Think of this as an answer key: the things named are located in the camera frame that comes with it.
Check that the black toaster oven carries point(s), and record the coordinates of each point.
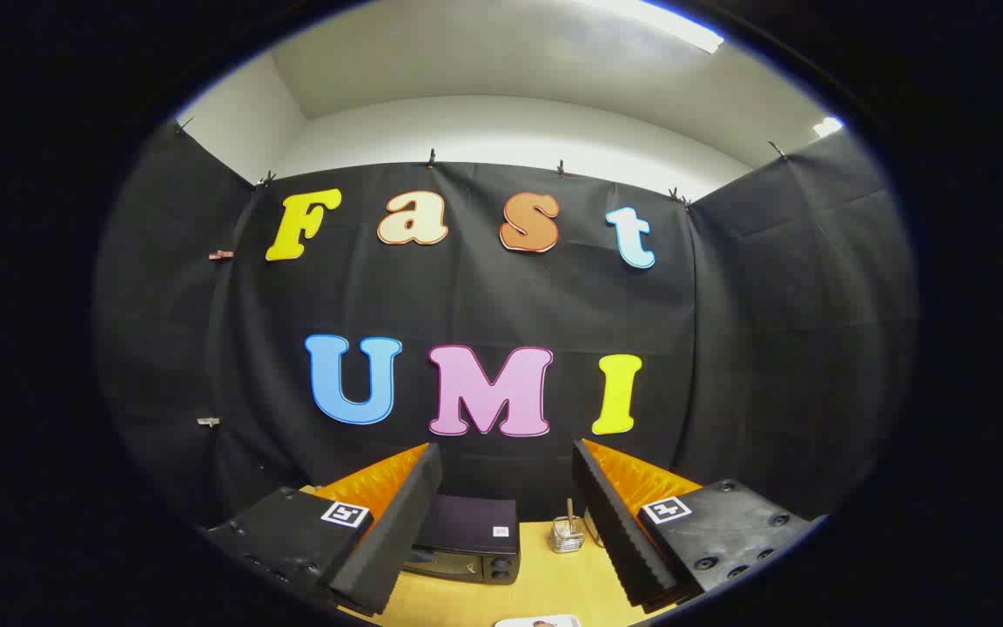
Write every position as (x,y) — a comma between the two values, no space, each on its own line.
(471,535)

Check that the clear glass jar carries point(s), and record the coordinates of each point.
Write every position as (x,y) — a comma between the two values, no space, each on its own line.
(567,535)

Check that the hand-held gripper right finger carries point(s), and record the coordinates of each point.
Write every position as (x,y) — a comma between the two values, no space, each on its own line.
(615,522)

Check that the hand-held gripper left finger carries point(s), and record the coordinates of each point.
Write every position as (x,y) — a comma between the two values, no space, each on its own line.
(401,522)

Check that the white square plate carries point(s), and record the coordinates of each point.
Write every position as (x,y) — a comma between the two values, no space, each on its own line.
(514,622)

